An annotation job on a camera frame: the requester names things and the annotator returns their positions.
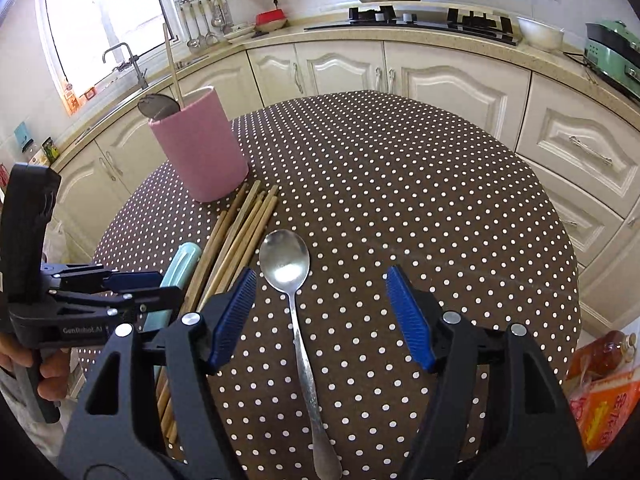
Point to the kitchen window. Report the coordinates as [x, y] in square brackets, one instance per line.
[100, 20]

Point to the white plate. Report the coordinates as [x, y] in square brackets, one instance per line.
[240, 34]

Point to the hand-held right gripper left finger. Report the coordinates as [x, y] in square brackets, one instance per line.
[232, 320]

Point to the metal sink faucet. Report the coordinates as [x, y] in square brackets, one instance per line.
[141, 77]

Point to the small green jar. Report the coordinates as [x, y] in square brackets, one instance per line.
[51, 150]

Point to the black gas stove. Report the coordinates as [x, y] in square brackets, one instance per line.
[425, 22]

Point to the small orange box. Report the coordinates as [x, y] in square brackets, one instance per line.
[89, 94]

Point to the pink utensil holder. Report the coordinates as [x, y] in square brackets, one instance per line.
[200, 150]

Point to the glass jar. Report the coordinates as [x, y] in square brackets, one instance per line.
[37, 156]

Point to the red lidded bowl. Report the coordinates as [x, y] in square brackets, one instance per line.
[271, 17]

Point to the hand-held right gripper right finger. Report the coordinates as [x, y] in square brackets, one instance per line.
[407, 317]

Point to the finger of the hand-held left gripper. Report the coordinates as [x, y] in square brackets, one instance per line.
[135, 281]
[150, 302]

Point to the pile of bamboo chopsticks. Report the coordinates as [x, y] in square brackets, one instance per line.
[240, 230]

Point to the long bamboo chopstick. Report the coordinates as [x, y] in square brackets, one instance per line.
[172, 65]

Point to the cream base cabinet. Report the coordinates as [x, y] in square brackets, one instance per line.
[450, 80]

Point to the metal spoon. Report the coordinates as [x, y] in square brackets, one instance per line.
[157, 106]
[285, 260]

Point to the brown polka dot tablecloth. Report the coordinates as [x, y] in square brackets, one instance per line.
[400, 185]

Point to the green electric cooker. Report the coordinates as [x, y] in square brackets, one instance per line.
[610, 45]

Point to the orange packet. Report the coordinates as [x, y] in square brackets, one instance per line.
[610, 410]

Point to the orange bottle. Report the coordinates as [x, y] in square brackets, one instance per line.
[71, 100]

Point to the person's left hand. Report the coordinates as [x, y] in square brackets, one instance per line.
[52, 375]

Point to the cooking oil bottle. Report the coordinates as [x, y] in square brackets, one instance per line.
[605, 355]

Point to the hanging metal ladle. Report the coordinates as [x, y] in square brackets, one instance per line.
[210, 36]
[193, 43]
[199, 30]

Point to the white bowl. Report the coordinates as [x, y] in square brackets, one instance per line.
[540, 35]

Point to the hanging metal whisk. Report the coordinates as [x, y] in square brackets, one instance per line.
[221, 14]

